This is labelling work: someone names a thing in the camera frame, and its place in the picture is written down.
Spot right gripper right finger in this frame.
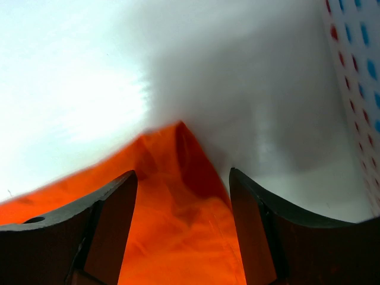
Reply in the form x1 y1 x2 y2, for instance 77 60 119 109
229 168 379 284

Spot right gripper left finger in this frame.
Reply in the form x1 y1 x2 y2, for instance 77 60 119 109
1 170 138 284

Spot orange t shirt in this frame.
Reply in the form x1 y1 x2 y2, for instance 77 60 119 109
1 122 246 284

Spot white laundry basket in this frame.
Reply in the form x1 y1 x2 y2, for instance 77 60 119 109
320 0 379 217

